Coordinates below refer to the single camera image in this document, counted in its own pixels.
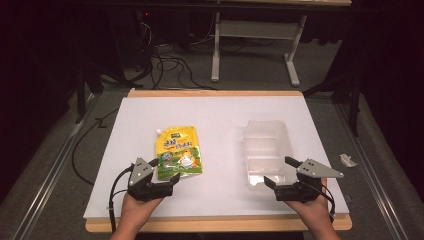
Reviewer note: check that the clear plastic container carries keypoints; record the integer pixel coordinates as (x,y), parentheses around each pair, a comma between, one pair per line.
(266,150)

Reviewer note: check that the white metal desk frame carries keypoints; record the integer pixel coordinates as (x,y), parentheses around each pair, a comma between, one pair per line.
(253,30)

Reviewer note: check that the crumpled white paper scrap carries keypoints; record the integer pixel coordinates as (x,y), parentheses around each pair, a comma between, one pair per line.
(347,160)

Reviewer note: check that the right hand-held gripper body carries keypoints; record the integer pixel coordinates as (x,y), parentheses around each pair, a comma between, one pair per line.
(315,170)

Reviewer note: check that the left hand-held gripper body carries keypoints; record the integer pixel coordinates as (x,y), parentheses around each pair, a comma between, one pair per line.
(141,173)

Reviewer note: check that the metal floor rail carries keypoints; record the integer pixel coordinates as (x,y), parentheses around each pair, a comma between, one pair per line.
(370,173)
(53,173)

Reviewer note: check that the black stand leg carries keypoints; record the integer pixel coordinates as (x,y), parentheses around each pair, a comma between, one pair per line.
(355,100)
(80,96)

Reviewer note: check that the person's right hand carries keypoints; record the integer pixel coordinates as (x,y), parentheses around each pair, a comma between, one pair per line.
(315,213)

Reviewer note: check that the person's left hand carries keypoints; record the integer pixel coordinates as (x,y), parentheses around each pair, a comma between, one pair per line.
(136,210)

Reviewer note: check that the white board sheet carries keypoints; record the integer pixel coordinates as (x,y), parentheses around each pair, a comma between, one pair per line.
(216,113)

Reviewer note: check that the yellow green spout pouch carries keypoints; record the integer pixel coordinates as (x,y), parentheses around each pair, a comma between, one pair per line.
(178,150)

